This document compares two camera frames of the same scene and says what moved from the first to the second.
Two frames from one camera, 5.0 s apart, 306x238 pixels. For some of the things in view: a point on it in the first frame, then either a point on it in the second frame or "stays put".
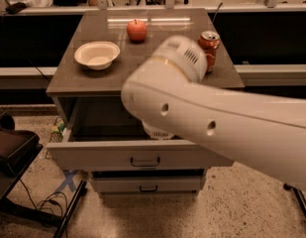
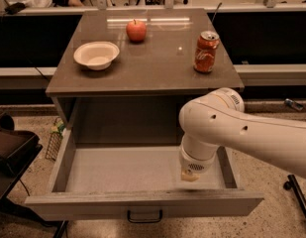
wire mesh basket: (57, 130) stays put
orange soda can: (209, 41) stays put
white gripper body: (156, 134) -> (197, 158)
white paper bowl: (97, 55) stays put
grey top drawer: (103, 135) -> (91, 179)
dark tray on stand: (15, 151) stays put
